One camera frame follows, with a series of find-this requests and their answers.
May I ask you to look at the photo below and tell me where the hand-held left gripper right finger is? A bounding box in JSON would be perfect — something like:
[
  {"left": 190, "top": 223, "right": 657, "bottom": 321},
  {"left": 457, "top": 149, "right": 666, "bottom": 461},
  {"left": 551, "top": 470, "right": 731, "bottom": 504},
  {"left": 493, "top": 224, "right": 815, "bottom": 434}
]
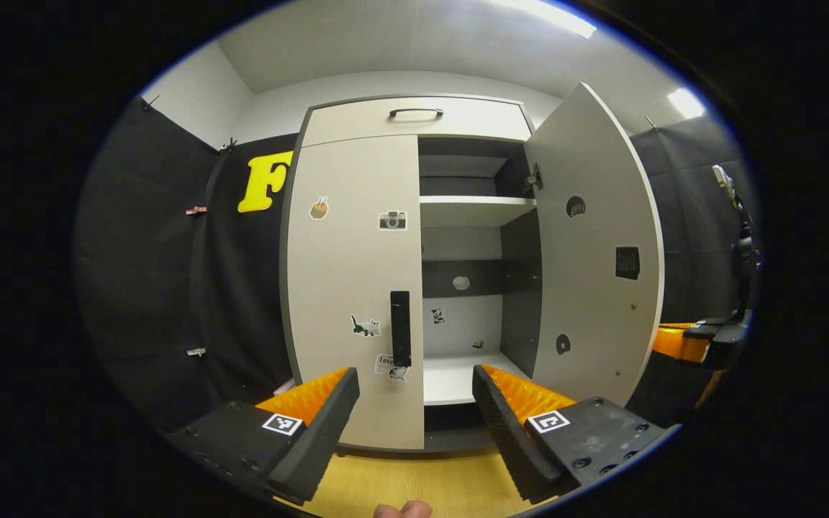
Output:
[{"left": 472, "top": 363, "right": 681, "bottom": 504}]

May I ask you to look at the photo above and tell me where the beige cabinet door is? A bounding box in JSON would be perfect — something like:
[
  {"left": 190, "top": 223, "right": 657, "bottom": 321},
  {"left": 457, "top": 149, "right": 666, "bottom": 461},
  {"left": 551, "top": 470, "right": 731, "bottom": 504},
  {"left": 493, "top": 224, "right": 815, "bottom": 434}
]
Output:
[
  {"left": 286, "top": 135, "right": 427, "bottom": 451},
  {"left": 524, "top": 81, "right": 666, "bottom": 408}
]

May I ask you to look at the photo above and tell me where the beige double-door shoe cabinet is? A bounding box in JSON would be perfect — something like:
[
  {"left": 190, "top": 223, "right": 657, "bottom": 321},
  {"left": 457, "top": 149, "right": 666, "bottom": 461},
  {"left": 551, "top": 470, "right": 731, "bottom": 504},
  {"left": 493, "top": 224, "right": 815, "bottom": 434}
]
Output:
[{"left": 279, "top": 94, "right": 546, "bottom": 455}]

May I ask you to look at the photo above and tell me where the short ceiling light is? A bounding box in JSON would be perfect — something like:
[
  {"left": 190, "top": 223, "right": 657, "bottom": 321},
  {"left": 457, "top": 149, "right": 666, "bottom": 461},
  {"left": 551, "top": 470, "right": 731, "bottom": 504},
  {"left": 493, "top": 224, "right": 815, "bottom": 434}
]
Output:
[{"left": 667, "top": 87, "right": 707, "bottom": 120}]

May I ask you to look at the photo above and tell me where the long ceiling light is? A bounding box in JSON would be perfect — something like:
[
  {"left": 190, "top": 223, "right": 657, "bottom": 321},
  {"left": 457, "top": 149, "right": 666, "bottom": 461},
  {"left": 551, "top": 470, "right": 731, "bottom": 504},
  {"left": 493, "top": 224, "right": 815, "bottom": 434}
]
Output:
[{"left": 490, "top": 0, "right": 597, "bottom": 40}]

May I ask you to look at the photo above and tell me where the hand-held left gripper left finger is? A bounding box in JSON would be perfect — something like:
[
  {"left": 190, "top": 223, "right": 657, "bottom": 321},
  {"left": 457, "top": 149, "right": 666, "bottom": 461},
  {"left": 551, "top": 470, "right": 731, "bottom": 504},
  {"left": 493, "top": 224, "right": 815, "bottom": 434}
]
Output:
[{"left": 166, "top": 367, "right": 360, "bottom": 504}]

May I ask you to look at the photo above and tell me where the beige cabinet flap with handle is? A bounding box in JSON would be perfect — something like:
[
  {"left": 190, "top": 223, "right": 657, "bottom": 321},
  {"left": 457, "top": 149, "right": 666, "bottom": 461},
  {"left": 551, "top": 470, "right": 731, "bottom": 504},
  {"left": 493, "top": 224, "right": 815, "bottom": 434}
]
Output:
[{"left": 302, "top": 96, "right": 535, "bottom": 149}]

